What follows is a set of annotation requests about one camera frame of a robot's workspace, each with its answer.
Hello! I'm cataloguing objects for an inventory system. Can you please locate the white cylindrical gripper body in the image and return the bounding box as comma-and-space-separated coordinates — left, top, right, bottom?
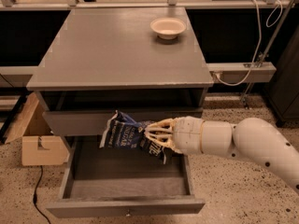
172, 117, 204, 155

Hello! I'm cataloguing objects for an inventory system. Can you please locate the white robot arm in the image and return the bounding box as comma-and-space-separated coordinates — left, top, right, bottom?
145, 117, 299, 193

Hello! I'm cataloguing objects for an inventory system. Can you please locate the slanted metal pole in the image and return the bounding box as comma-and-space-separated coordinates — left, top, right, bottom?
237, 0, 295, 108

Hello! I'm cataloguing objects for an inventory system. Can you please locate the grey wooden drawer cabinet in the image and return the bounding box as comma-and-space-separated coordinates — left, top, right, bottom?
26, 6, 215, 147

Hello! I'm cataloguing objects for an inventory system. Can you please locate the dark grey side cabinet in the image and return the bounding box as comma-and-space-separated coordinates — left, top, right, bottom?
264, 26, 299, 127

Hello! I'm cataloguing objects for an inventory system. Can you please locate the closed grey middle drawer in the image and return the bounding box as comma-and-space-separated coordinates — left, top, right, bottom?
43, 107, 203, 136

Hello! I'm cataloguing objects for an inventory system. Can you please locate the white paper bowl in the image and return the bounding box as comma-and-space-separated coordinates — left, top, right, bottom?
150, 18, 186, 40

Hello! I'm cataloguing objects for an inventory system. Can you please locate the grey metal rail beam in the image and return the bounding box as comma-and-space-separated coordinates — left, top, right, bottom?
207, 62, 277, 86

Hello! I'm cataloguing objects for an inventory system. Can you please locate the open grey bottom drawer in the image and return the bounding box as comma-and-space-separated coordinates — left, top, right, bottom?
47, 136, 205, 218

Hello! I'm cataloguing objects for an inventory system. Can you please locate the white hanging cable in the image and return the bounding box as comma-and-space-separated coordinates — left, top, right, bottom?
212, 0, 284, 87

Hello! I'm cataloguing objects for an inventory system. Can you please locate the black floor cable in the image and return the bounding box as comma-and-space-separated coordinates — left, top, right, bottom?
32, 165, 52, 224

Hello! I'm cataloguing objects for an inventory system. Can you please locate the cardboard box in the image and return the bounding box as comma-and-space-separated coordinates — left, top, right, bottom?
5, 93, 69, 166

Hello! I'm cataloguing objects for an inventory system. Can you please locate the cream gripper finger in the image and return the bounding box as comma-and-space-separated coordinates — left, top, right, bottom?
145, 119, 174, 133
145, 132, 181, 154

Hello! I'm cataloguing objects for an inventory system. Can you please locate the blue Kettle chip bag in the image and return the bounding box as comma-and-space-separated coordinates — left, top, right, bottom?
99, 110, 167, 164

